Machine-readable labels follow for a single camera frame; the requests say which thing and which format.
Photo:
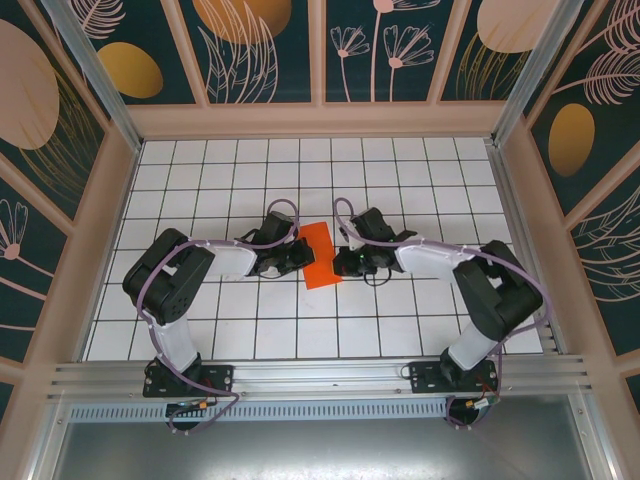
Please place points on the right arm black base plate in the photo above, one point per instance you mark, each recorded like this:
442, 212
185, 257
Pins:
430, 377

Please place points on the orange square paper sheet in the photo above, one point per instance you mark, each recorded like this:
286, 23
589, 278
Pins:
322, 270

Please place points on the grey metal sheet panel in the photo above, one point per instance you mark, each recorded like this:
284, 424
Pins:
320, 450

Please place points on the aluminium side rail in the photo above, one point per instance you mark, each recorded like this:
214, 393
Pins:
525, 225

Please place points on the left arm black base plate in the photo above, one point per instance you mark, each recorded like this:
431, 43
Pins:
215, 380

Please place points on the long aluminium mounting rail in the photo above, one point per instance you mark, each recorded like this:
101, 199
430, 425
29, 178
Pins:
320, 375

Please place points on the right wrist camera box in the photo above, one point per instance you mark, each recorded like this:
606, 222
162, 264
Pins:
352, 237

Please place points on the aluminium corner post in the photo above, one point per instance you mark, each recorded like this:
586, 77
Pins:
535, 65
95, 75

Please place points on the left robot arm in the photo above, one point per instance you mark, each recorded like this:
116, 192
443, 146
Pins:
165, 280

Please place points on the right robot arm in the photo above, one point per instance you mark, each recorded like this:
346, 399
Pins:
500, 300

